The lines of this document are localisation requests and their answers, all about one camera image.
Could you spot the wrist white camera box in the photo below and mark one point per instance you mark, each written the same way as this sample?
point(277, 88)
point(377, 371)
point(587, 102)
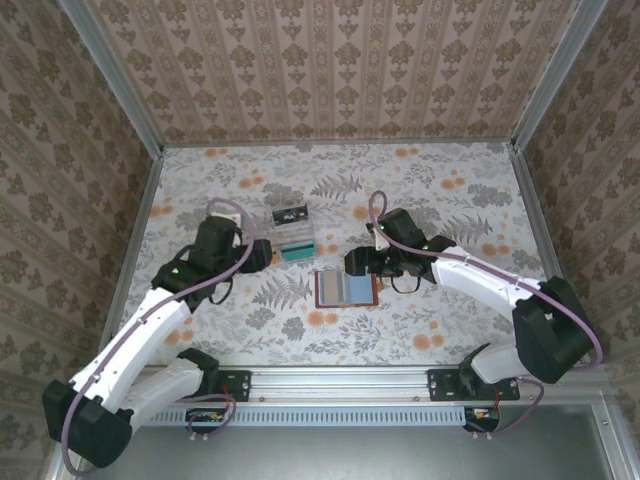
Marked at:
point(380, 242)
point(225, 219)

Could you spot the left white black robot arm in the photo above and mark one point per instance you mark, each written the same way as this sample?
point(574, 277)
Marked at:
point(145, 340)

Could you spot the grey metal panel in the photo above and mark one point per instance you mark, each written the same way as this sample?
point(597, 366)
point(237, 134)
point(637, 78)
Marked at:
point(340, 455)

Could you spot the black VIP card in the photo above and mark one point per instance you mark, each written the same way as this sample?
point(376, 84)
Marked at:
point(290, 216)

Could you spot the teal card with dark stripe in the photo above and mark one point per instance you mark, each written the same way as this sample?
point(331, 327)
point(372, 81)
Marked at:
point(298, 252)

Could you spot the floral patterned table covering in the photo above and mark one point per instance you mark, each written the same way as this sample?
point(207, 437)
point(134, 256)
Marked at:
point(400, 325)

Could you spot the clear acrylic card organizer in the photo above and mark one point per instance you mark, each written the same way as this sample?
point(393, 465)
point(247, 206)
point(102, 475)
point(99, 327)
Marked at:
point(295, 235)

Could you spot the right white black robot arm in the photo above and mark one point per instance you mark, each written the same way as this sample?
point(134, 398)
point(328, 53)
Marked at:
point(550, 330)

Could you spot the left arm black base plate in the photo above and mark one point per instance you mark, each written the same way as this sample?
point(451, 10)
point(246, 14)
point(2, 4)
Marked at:
point(240, 385)

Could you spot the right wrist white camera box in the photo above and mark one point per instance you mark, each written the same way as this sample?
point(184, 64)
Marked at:
point(380, 242)

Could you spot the black connector board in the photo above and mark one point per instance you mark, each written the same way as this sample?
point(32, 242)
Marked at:
point(202, 425)
point(487, 422)

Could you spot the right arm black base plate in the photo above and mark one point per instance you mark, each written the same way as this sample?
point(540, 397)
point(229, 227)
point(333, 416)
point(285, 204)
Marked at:
point(442, 385)

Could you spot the thin aluminium table rail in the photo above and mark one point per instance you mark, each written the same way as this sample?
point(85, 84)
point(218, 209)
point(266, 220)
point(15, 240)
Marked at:
point(340, 144)

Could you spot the slanted aluminium frame post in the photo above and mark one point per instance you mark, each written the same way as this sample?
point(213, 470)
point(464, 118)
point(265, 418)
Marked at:
point(556, 75)
point(116, 80)

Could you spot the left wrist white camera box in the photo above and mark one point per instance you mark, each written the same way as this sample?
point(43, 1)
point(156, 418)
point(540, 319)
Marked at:
point(225, 219)

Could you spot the brown leather card holder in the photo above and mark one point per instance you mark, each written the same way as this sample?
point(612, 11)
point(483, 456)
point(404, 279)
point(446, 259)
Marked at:
point(357, 290)

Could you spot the aluminium table side rail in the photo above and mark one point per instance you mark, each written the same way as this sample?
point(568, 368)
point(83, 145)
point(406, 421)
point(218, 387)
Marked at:
point(533, 200)
point(139, 225)

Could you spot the short aluminium frame leg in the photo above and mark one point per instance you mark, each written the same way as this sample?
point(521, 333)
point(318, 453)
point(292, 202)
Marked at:
point(611, 440)

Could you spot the wide aluminium mounting rail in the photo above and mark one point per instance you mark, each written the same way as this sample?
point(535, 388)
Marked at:
point(340, 382)

